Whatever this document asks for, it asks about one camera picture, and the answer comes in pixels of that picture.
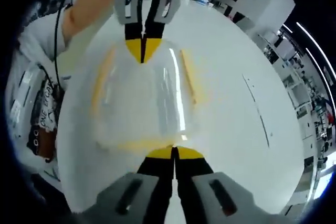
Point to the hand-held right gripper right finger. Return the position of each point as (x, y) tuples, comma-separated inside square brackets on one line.
[(220, 195)]

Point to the thin ceiling light strip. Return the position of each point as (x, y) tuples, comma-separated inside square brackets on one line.
[(319, 51)]

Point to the clear plastic bag yellow-edged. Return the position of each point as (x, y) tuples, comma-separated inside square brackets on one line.
[(141, 98)]

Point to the wide white pillar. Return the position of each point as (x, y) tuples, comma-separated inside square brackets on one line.
[(265, 6)]

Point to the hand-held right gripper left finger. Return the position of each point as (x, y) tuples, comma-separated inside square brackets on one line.
[(131, 195)]

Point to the dark printed cloth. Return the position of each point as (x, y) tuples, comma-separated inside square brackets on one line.
[(46, 124)]

